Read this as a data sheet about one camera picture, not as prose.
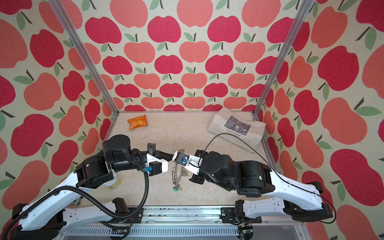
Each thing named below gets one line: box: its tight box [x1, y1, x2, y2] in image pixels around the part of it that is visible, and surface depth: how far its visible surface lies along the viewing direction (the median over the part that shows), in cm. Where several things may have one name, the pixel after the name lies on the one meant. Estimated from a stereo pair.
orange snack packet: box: [127, 114, 148, 130], surface depth 112 cm
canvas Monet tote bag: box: [207, 107, 266, 153], surface depth 106 cm
